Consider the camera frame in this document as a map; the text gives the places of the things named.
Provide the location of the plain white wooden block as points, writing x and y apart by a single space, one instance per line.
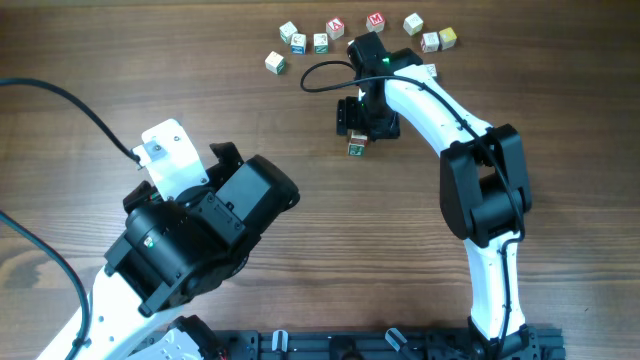
287 31

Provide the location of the yellow green ring block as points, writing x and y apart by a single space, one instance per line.
413 24

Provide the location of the tree picture green block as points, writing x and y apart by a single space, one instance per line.
356 149

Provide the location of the red A letter block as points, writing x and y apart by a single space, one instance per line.
335 28

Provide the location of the leaf picture red block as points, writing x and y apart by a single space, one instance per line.
430 42

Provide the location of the yellow top wooden block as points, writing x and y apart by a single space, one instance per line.
447 37

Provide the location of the red M letter block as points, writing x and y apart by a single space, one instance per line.
375 22

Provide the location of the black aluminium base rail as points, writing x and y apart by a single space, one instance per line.
446 344

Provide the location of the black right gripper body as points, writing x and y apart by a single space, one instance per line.
365 117

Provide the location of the green Z letter block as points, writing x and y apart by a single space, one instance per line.
275 62

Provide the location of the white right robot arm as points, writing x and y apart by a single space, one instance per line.
484 185

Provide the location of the red U letter block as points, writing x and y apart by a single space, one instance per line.
358 138

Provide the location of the green V letter block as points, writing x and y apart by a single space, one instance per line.
432 70

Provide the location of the green N letter block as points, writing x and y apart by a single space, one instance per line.
320 42

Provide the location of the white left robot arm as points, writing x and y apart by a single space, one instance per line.
172 251

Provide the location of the blue letter block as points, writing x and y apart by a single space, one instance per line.
298 43

